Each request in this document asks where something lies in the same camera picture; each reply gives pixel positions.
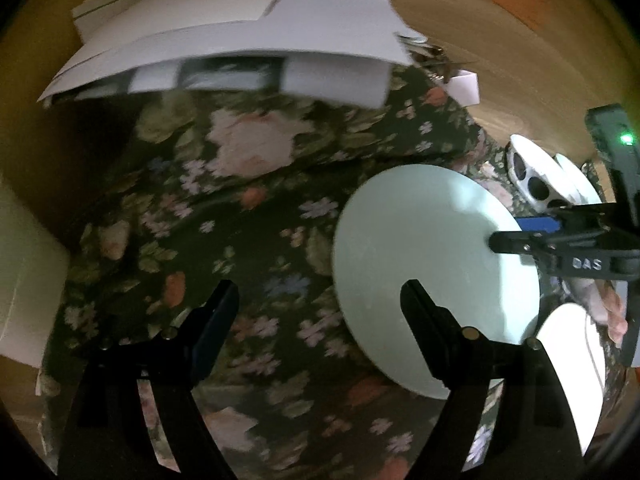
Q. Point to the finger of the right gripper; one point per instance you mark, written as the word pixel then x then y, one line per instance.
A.
pixel 555 219
pixel 553 247

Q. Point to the stack of white papers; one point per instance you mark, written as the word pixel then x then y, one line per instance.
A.
pixel 339 51

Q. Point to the floral table cloth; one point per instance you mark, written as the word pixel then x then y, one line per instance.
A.
pixel 245 187

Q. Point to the white plate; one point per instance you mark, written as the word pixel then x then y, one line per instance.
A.
pixel 572 342

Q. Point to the mint green plate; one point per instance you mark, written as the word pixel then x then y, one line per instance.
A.
pixel 431 224

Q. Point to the person right hand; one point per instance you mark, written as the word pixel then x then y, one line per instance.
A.
pixel 604 305

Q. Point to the white bowl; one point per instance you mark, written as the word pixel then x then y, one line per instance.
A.
pixel 546 181

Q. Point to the pink lidded mug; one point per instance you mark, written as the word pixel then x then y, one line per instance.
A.
pixel 33 269

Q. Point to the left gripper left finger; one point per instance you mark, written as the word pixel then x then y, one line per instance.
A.
pixel 165 384

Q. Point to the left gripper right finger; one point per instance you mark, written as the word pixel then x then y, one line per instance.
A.
pixel 534 435

